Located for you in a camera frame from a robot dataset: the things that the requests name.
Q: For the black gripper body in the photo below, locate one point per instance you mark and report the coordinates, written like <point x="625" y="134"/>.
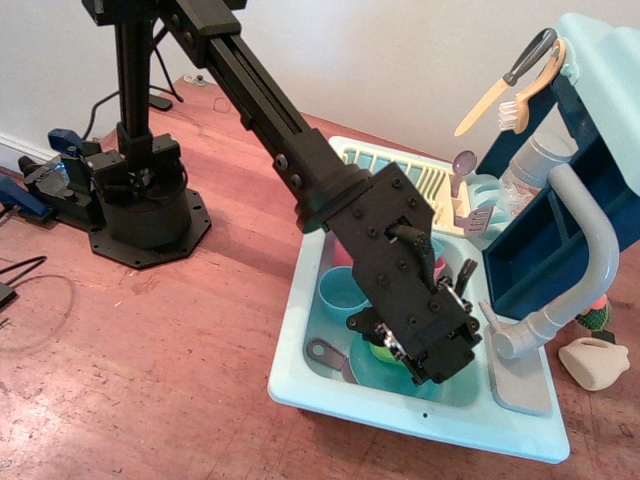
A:
<point x="434" y="344"/>

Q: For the purple toy spoon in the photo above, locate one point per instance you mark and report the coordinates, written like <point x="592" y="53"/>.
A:
<point x="463" y="164"/>

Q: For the beige toy jug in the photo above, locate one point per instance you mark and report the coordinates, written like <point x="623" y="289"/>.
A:
<point x="593" y="363"/>

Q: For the teal toy cup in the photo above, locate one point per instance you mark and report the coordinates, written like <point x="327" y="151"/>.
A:
<point x="340" y="295"/>

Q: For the clear plastic bottle grey cap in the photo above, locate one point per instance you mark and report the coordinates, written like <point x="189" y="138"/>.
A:
<point x="528" y="170"/>

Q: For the pink toy cup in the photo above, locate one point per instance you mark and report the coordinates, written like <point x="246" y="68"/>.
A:
<point x="340" y="255"/>
<point x="439" y="266"/>

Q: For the purple toy spatula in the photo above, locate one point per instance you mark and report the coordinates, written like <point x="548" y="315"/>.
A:
<point x="476" y="223"/>

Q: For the light blue toy sink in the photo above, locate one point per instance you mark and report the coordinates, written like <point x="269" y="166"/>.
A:
<point x="466" y="414"/>

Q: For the toy knife grey handle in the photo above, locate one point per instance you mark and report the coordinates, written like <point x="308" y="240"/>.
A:
<point x="532" y="53"/>

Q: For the teal toy plate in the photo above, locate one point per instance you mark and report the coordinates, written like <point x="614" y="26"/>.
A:
<point x="371" y="372"/>

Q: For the grey toy faucet with lever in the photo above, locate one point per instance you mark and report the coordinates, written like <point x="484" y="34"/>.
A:
<point x="552" y="261"/>

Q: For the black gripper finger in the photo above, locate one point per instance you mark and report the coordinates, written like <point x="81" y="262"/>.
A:
<point x="366" y="323"/>

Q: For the tan toy dish brush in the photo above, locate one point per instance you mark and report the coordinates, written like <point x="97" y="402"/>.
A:
<point x="515" y="115"/>

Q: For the cream dish drying rack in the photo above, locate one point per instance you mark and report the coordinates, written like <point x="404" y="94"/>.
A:
<point x="431" y="177"/>

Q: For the blue clamp on table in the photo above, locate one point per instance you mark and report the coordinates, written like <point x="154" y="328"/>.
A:
<point x="54" y="183"/>

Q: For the green toy plate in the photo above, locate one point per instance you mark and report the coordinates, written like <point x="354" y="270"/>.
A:
<point x="384" y="355"/>

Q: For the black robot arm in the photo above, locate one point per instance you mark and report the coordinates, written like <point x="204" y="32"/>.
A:
<point x="380" y="218"/>

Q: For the blue and teal shelf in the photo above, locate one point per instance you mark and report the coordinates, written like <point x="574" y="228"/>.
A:
<point x="597" y="95"/>

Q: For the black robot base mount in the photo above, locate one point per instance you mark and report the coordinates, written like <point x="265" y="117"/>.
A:
<point x="151" y="216"/>

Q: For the green and orange toy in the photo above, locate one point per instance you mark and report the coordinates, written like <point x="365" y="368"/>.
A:
<point x="597" y="316"/>

